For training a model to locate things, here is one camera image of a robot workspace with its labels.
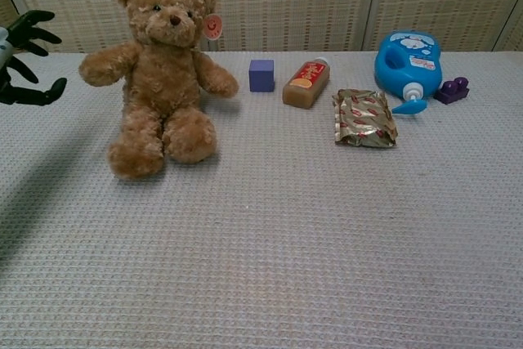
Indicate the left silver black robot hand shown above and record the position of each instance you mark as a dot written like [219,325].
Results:
[24,59]

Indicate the brown plush teddy bear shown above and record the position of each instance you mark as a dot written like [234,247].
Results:
[163,75]

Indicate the purple toy building brick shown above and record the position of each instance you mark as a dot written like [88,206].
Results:
[451,90]

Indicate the purple foam cube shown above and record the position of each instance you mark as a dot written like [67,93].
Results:
[261,75]

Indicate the woven folding screen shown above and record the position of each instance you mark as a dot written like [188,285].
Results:
[286,1]

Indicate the brown juice bottle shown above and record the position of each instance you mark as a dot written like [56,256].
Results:
[304,85]

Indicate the white woven tablecloth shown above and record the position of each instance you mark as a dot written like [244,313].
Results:
[286,222]

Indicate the gold foil snack packet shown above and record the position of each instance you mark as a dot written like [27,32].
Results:
[363,118]

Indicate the blue pump dispenser bottle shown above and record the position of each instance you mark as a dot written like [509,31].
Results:
[408,65]

